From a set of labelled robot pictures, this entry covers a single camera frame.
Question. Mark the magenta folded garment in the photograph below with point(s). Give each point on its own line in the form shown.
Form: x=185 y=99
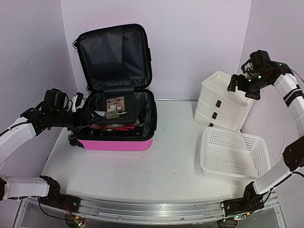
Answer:
x=123 y=129

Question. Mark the white perforated plastic basket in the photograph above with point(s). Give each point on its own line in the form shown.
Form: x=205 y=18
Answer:
x=233 y=156

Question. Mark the grey perfume bottle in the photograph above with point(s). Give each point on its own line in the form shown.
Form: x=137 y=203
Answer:
x=115 y=114

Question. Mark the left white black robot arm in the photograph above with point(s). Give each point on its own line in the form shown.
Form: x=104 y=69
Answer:
x=25 y=128

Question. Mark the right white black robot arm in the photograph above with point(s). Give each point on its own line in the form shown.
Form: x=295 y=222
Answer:
x=290 y=166

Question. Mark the grey dotted folded garment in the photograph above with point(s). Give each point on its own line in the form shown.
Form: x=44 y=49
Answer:
x=132 y=107

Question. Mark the white three-drawer storage cabinet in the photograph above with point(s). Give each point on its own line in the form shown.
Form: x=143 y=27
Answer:
x=218 y=107

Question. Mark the brown eyeshadow palette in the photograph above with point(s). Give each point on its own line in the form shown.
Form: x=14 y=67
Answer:
x=115 y=104

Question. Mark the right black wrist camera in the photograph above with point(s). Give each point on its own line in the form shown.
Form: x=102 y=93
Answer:
x=259 y=58

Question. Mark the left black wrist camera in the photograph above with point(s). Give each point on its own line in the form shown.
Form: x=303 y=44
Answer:
x=55 y=99

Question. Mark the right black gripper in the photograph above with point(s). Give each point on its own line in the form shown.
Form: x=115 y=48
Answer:
x=233 y=84

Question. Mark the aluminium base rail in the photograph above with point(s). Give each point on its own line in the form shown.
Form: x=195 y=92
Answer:
x=140 y=212

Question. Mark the pink cartoon child suitcase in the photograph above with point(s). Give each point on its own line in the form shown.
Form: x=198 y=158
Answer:
x=117 y=61

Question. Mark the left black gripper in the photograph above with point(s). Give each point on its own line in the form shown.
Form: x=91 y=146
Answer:
x=80 y=121

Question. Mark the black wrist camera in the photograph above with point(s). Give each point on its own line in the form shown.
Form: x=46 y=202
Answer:
x=259 y=58
x=55 y=99

